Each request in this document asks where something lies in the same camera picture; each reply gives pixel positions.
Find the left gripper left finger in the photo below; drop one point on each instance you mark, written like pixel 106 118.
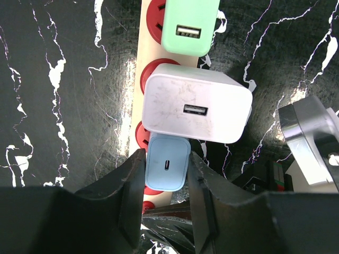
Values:
pixel 103 217

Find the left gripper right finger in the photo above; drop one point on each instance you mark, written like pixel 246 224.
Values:
pixel 228 219

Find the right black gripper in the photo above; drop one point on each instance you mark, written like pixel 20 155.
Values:
pixel 311 133

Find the beige red power strip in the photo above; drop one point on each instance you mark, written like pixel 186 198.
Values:
pixel 150 50

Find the blue usb charger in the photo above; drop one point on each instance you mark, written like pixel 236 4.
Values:
pixel 167 162

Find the green usb charger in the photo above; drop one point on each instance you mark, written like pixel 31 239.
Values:
pixel 188 26

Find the white usb charger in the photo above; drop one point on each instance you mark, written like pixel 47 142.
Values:
pixel 195 103

